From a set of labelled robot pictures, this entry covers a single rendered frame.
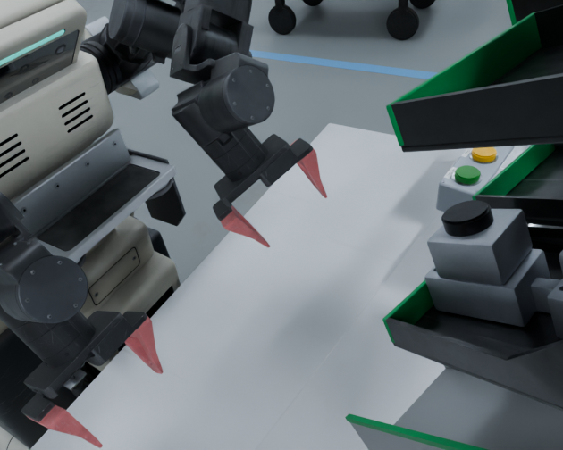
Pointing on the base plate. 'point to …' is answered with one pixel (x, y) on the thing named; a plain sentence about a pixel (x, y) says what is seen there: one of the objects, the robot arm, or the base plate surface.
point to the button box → (450, 194)
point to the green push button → (467, 174)
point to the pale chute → (472, 420)
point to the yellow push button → (483, 154)
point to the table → (266, 303)
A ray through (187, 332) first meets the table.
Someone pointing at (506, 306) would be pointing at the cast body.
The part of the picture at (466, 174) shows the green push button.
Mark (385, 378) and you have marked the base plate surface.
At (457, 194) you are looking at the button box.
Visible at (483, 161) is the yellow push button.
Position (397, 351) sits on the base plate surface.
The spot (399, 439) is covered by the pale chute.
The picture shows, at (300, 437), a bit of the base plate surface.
